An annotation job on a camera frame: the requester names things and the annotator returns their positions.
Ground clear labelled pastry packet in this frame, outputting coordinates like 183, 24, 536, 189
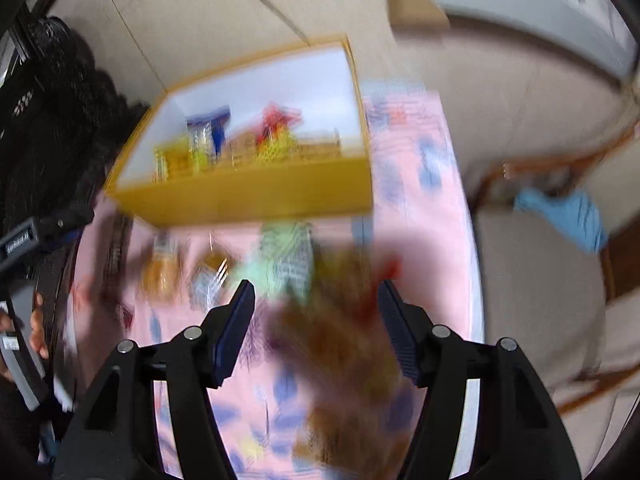
190, 250, 236, 307

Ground clear golden cake packet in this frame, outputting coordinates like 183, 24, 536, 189
141, 232, 182, 302

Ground pink floral tablecloth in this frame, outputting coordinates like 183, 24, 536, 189
65, 80, 486, 480

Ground light blue cloth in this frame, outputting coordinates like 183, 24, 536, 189
515, 187, 609, 254

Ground blue snack packet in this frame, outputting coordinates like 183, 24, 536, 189
186, 106, 232, 167

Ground yellow cardboard box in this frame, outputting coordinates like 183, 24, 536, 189
102, 34, 375, 229

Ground light green snack packet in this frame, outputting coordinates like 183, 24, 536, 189
250, 222, 317, 307

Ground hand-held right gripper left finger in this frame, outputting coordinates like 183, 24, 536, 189
52, 279, 256, 480

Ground wooden armchair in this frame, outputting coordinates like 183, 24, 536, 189
470, 120, 640, 417

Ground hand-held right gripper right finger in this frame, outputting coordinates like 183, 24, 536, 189
377, 280, 583, 480

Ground cardboard corner protector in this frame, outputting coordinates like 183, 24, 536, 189
387, 0, 451, 32

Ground framed lotus painting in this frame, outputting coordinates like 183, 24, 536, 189
405, 0, 637, 82

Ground brown sausage packet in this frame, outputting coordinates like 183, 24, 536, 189
102, 215, 134, 311

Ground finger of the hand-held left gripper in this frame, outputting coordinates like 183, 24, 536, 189
37, 205, 97, 254

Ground clear brown cracker packet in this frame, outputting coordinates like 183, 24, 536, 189
227, 135, 261, 169

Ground dark carved wooden bench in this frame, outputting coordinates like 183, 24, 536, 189
0, 0, 152, 341

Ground person's left hand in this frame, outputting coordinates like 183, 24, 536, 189
29, 304, 49, 360

